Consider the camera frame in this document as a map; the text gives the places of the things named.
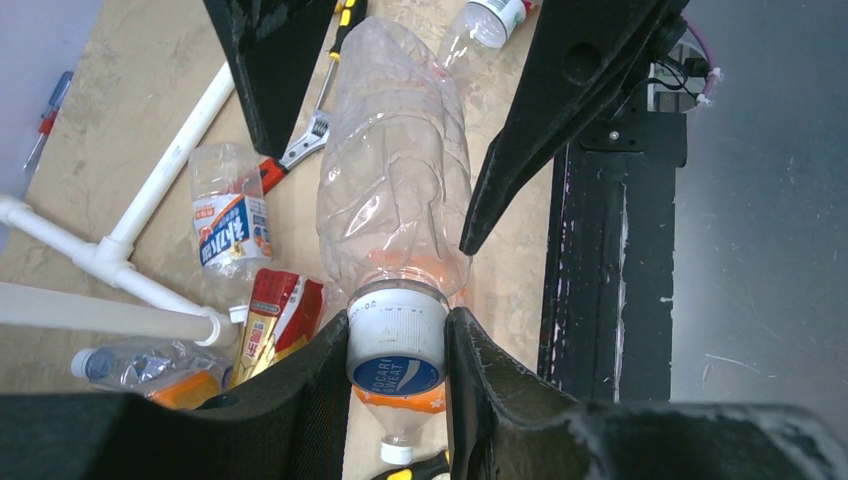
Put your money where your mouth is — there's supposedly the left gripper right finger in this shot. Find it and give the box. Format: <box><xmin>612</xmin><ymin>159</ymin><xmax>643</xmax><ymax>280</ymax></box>
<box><xmin>445</xmin><ymin>307</ymin><xmax>847</xmax><ymax>479</ymax></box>

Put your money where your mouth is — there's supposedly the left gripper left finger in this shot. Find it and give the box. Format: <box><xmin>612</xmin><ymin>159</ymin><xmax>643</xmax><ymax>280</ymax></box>
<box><xmin>1</xmin><ymin>313</ymin><xmax>350</xmax><ymax>479</ymax></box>

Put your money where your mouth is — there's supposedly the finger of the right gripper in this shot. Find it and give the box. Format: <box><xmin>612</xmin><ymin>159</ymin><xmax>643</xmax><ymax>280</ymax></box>
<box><xmin>203</xmin><ymin>0</ymin><xmax>336</xmax><ymax>158</ymax></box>
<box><xmin>460</xmin><ymin>0</ymin><xmax>670</xmax><ymax>256</ymax></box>

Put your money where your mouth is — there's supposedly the clear Pocari Sweat bottle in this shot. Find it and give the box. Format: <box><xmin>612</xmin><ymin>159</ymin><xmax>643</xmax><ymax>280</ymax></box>
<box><xmin>316</xmin><ymin>16</ymin><xmax>472</xmax><ymax>396</ymax></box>

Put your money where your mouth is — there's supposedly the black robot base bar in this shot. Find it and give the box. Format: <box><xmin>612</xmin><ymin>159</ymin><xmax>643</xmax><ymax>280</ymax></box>
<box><xmin>536</xmin><ymin>87</ymin><xmax>687</xmax><ymax>402</ymax></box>

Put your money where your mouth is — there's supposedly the orange label bottle near bin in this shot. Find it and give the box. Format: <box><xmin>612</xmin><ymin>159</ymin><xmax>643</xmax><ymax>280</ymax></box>
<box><xmin>147</xmin><ymin>370</ymin><xmax>222</xmax><ymax>410</ymax></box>

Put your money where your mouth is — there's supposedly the yellow black screwdriver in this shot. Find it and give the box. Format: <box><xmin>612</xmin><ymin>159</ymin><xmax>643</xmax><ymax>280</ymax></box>
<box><xmin>372</xmin><ymin>450</ymin><xmax>451</xmax><ymax>480</ymax></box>

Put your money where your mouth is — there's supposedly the red label bottle right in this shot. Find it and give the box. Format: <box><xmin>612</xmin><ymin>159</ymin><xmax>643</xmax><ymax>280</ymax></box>
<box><xmin>437</xmin><ymin>0</ymin><xmax>537</xmax><ymax>78</ymax></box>

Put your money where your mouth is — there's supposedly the orange label bottle centre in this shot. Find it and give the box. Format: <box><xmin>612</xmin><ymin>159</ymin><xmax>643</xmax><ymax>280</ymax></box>
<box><xmin>352</xmin><ymin>384</ymin><xmax>446</xmax><ymax>466</ymax></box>

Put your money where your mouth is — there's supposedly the red gold label bottle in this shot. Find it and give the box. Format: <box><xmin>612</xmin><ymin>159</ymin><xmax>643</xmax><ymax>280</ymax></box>
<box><xmin>229</xmin><ymin>268</ymin><xmax>325</xmax><ymax>388</ymax></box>

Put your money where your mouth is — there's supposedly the clear small water bottle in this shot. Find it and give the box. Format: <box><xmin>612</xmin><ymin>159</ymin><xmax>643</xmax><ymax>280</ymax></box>
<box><xmin>70</xmin><ymin>337</ymin><xmax>233</xmax><ymax>388</ymax></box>

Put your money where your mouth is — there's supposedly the blue white label bottle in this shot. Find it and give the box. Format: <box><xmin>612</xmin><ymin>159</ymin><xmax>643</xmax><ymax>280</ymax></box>
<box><xmin>188</xmin><ymin>142</ymin><xmax>272</xmax><ymax>316</ymax></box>

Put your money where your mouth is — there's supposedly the small red blue screwdriver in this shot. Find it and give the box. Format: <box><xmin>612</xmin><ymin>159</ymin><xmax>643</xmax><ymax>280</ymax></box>
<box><xmin>24</xmin><ymin>71</ymin><xmax>74</xmax><ymax>172</ymax></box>

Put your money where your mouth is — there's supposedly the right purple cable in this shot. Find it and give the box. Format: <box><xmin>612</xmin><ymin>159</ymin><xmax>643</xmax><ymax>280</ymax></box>
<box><xmin>682</xmin><ymin>13</ymin><xmax>725</xmax><ymax>107</ymax></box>

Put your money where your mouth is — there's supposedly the white PVC pipe frame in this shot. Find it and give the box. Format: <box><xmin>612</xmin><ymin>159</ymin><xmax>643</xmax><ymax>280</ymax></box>
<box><xmin>1</xmin><ymin>64</ymin><xmax>239</xmax><ymax>347</ymax></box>

